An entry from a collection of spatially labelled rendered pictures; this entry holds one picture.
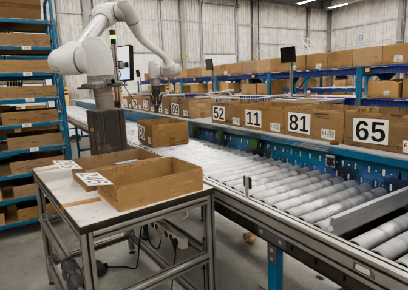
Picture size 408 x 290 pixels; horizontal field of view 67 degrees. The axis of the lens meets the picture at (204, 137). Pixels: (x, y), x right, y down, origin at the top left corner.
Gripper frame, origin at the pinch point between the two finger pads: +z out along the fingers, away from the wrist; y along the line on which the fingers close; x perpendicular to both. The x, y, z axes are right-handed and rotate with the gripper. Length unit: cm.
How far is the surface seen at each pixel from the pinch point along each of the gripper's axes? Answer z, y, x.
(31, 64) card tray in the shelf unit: -41, 90, -34
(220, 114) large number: 4, -29, 56
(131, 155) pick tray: 18, 51, 82
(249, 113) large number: 0, -29, 90
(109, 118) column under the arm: -3, 59, 72
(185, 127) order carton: 12.2, -4.4, 43.3
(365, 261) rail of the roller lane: 26, 31, 210
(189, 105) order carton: -0.8, -29.4, 4.5
